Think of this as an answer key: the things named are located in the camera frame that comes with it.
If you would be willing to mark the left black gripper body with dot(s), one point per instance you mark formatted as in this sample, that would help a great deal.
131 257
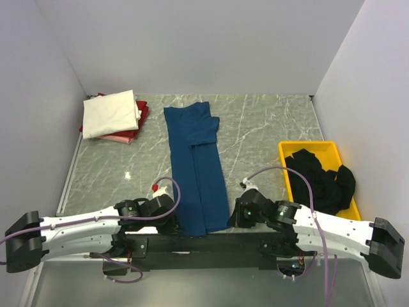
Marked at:
165 225

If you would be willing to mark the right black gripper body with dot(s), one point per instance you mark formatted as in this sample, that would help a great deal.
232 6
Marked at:
245 219

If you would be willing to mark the blue t shirt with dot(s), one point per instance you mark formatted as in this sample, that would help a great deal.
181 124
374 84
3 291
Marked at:
196 167

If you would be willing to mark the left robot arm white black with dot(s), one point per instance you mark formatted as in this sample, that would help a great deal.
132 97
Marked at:
33 239

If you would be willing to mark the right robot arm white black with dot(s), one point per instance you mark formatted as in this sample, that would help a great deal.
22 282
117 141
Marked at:
376 243

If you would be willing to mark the black base beam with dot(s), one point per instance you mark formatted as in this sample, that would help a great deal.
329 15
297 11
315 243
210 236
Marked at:
215 251

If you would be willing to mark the black t shirt in bin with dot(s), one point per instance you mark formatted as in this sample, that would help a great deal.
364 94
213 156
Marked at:
332 190

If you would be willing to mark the folded red t shirt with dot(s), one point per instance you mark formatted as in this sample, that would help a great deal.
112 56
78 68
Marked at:
142 112

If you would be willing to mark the folded white t shirt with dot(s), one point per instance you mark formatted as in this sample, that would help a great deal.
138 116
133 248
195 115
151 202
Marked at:
110 113

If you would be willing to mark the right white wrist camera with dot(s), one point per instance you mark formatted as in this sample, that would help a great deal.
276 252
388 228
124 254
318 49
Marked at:
247 185

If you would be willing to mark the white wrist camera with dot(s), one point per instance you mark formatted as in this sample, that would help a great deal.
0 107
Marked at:
247 185
159 190

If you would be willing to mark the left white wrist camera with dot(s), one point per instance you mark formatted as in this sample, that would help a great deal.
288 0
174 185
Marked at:
159 190

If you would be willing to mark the aluminium frame rail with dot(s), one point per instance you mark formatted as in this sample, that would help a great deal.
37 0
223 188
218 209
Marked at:
34 274

